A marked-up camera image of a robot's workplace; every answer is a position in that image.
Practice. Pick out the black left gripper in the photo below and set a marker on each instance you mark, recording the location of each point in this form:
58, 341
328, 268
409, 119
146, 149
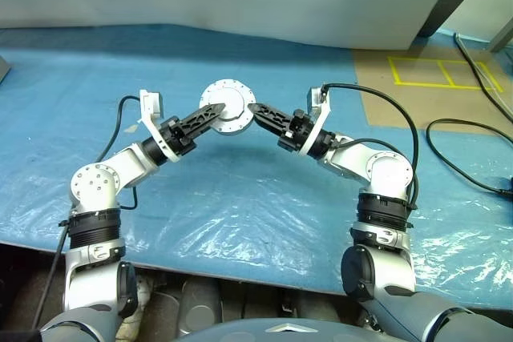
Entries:
176, 135

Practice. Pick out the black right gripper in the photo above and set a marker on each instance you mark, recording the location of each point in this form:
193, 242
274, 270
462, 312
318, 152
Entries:
297, 133

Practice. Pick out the silver round motor lid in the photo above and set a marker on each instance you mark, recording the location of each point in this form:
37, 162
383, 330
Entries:
232, 95

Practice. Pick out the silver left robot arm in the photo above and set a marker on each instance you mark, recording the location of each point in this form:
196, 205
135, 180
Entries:
94, 186

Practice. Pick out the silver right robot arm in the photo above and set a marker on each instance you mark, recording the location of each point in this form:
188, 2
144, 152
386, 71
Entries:
384, 170

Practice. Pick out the small grey tape scrap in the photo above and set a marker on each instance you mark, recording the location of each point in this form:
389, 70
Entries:
131, 129

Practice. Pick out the blue plastic table cover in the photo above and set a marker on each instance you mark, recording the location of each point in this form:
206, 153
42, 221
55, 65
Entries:
240, 198

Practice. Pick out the brown cardboard sheet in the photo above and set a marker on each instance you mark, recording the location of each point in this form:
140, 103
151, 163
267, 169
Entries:
384, 109

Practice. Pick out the grey rounded cylinder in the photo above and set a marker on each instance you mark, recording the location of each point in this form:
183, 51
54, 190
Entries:
200, 306

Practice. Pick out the grey flat box corner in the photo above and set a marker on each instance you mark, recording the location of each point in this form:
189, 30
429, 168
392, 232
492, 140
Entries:
4, 71

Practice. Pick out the grey robot torso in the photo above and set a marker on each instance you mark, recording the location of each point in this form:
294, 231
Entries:
280, 332

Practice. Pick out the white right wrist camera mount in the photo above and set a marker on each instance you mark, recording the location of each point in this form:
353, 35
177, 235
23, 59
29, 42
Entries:
320, 117

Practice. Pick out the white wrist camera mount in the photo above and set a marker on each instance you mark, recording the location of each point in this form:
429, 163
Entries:
151, 103
320, 117

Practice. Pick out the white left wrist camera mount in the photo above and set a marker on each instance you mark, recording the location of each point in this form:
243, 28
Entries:
151, 103

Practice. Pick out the aluminium frame post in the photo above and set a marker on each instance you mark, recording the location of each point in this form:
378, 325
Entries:
503, 37

